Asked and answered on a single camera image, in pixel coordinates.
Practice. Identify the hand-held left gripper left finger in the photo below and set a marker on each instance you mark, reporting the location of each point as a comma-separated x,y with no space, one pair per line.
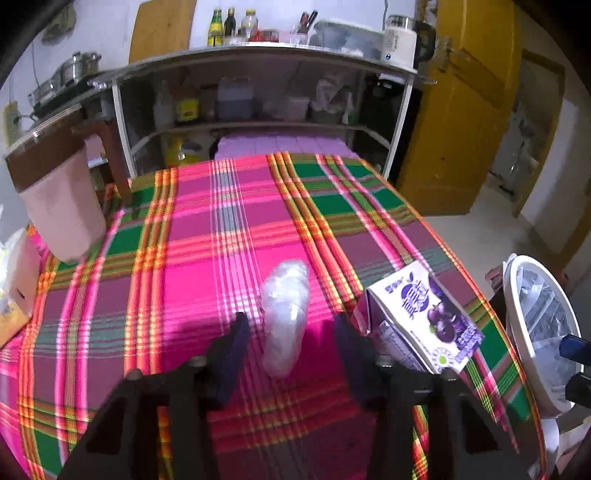
235,355

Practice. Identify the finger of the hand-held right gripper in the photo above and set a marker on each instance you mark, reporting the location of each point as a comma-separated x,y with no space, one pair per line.
579,387
575,346

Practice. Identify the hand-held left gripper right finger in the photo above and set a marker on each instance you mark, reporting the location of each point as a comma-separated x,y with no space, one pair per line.
348,360

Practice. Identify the clear plastic bag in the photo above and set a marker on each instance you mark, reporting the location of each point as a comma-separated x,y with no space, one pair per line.
284,318

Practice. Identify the white round trash bin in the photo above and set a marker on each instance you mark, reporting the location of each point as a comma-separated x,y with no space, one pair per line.
510,295

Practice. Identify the purple white drink carton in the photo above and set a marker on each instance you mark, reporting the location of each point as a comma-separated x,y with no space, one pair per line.
425,314

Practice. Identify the white plastic bin liner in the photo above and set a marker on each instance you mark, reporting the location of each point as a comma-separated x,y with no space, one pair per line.
542,314

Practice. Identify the pink green plaid tablecloth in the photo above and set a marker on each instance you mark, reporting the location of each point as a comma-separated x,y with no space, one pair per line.
207,230

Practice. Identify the yellow detergent bottle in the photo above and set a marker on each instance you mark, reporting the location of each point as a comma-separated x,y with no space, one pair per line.
182,150

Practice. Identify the pink jug with brown lid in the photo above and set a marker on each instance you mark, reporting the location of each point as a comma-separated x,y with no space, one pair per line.
60,207

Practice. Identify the tissue box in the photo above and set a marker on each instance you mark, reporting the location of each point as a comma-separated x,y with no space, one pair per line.
16,286

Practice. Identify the large clear oil jug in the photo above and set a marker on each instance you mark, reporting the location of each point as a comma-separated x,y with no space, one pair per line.
235,99

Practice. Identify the oil bottle with yellow label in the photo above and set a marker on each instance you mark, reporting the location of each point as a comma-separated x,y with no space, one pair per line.
187,104

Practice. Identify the white plastic bottle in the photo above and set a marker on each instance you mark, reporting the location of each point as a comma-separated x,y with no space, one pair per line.
163,108

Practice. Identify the crumpled plastic bags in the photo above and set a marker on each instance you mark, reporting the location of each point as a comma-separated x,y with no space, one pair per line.
337,99

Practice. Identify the yellow wooden door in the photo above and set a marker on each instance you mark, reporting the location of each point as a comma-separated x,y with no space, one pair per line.
452,115

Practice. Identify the white shelf unit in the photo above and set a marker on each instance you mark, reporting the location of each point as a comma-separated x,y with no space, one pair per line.
258,57

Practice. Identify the black stove top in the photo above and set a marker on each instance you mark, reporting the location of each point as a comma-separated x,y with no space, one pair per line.
69,99

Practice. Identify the white electric kettle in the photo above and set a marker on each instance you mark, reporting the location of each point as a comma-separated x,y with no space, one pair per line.
399,44

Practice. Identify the yellow power strip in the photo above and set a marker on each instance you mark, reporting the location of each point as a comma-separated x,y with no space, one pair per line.
9,124

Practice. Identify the clear lidded container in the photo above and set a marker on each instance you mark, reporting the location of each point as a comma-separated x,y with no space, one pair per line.
344,37

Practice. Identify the small steel pot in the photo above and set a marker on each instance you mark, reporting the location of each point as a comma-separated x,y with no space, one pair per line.
46,92

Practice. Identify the steel pot with lid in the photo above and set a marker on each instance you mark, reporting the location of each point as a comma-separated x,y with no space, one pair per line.
81,69

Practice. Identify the green glass bottle yellow label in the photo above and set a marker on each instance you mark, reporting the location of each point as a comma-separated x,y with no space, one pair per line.
215,27

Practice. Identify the dark sauce bottle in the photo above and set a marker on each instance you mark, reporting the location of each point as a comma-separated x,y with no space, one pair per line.
230,23

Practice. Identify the clear bottle with red cap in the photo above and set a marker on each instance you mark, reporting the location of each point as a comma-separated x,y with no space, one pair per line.
249,23

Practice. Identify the wooden cutting board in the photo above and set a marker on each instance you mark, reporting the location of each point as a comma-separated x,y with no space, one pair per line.
161,30

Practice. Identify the green hanging cloth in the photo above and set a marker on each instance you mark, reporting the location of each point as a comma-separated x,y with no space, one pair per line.
60,23

